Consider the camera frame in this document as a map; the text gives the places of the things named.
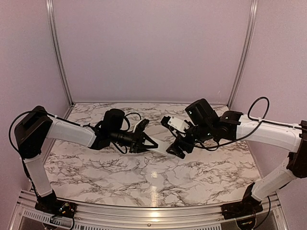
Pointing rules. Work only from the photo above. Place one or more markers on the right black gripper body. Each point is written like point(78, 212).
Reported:
point(188, 147)

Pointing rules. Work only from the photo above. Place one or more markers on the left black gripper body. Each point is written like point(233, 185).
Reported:
point(134, 146)

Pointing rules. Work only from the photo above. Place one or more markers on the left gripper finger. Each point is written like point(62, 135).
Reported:
point(143, 124)
point(148, 143)

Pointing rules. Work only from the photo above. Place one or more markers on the white remote control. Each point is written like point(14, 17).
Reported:
point(161, 149)

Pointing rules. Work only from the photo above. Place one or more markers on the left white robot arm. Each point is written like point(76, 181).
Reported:
point(30, 129)

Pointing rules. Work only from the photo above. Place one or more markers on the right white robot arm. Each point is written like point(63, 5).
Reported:
point(233, 126)

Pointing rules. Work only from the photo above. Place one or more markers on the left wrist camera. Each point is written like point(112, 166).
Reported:
point(137, 128)

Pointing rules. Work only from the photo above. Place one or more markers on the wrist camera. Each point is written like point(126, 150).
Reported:
point(174, 123)
point(137, 128)

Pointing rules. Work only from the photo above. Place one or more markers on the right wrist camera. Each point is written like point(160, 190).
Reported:
point(174, 123)

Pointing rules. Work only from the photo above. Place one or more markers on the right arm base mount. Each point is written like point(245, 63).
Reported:
point(240, 209)

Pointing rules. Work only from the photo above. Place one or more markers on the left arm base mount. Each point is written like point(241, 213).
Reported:
point(58, 208)

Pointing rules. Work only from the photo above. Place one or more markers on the front aluminium rail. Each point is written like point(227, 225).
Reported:
point(89, 216)

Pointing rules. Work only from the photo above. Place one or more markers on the left aluminium frame post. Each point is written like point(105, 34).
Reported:
point(56, 47)

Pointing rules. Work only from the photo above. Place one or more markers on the aluminium frame post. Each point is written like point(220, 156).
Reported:
point(245, 51)
point(56, 47)

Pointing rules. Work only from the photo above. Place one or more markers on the right aluminium frame post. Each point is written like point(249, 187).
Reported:
point(245, 51)

